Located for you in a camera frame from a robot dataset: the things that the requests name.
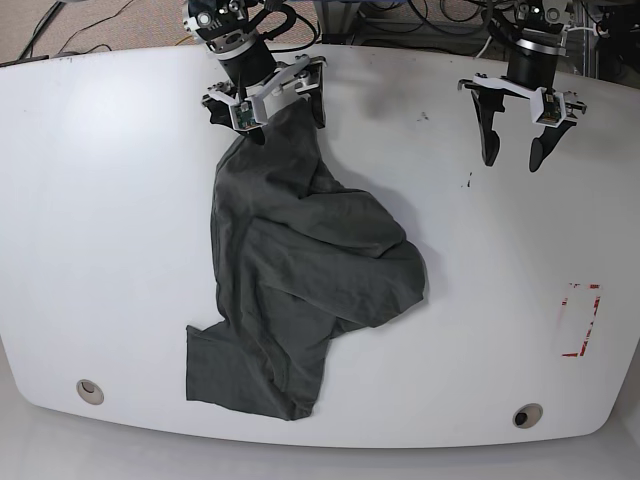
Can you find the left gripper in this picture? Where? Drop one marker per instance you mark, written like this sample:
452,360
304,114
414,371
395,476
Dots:
531,66

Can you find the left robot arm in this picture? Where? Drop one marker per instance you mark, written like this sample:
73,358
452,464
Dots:
536,39

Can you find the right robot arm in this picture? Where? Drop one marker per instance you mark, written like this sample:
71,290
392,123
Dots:
236,33

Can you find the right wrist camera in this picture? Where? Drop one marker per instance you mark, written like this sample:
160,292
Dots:
243,117

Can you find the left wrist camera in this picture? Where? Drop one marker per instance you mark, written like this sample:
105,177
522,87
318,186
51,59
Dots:
547,108

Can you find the red tape rectangle marking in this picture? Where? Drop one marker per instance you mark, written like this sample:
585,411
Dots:
578,313

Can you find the aluminium frame stand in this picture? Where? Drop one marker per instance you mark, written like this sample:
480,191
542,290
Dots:
453,27

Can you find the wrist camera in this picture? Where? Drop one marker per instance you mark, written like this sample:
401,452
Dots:
243,117
547,108

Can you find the dark grey t-shirt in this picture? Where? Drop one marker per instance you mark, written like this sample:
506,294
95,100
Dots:
299,260

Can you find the left table cable grommet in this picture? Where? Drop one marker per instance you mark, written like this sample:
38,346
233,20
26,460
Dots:
90,392

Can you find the table cable grommet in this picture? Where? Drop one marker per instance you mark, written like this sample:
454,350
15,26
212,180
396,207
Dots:
527,416
90,392

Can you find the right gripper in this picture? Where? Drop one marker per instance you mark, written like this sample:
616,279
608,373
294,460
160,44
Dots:
254,74

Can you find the right table cable grommet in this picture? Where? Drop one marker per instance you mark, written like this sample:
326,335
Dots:
527,416

